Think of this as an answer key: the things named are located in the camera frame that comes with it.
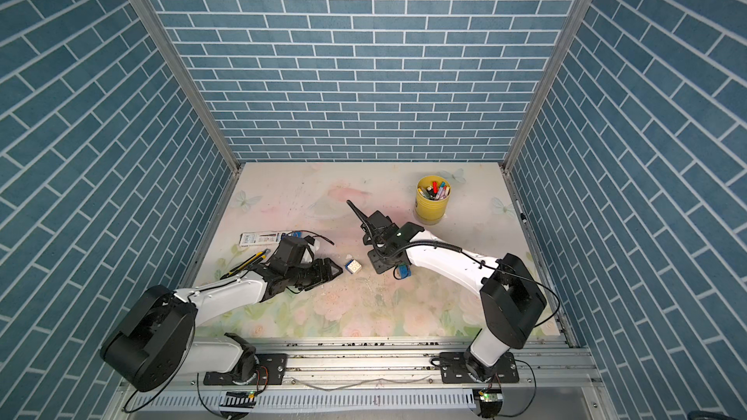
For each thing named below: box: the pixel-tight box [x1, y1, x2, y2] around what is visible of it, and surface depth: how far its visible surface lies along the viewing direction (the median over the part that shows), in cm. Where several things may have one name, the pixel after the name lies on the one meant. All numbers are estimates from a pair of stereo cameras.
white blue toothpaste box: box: [239, 231, 303, 247], surface depth 99 cm
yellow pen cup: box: [415, 175, 452, 226], surface depth 99 cm
